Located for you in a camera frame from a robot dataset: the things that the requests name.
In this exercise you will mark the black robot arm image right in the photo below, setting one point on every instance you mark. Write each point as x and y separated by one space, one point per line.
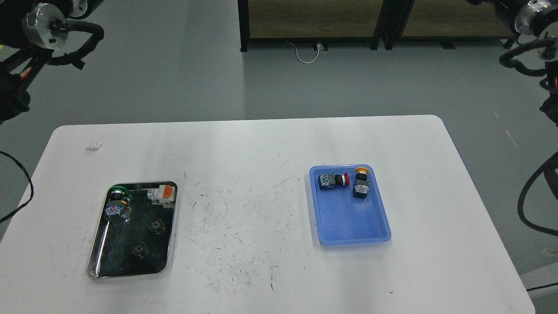
538 18

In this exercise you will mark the black robot arm image left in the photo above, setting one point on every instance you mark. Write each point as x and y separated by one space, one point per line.
36 29

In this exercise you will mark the blue plastic tray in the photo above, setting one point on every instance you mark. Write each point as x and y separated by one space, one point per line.
342 219

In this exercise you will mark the silver metal tray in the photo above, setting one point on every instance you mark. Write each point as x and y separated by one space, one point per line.
111 257

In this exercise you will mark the small white plastic clip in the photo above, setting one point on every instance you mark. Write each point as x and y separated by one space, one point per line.
95 145

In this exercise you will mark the red push button switch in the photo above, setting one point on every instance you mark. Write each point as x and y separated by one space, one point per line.
328 181

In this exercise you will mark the yellow push button switch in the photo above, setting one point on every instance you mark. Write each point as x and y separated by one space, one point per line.
361 186

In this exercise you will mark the orange white switch module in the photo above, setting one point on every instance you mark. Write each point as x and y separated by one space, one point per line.
163 195

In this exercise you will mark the wooden cabinet left black frame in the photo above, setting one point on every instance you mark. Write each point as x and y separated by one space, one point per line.
313 21

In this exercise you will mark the wooden cabinet black frame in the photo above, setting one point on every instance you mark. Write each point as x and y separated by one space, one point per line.
313 21
444 21

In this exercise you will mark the green push button switch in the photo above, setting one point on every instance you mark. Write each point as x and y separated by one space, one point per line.
118 205

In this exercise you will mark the wooden cabinet right black frame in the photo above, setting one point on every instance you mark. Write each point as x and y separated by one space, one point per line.
444 21

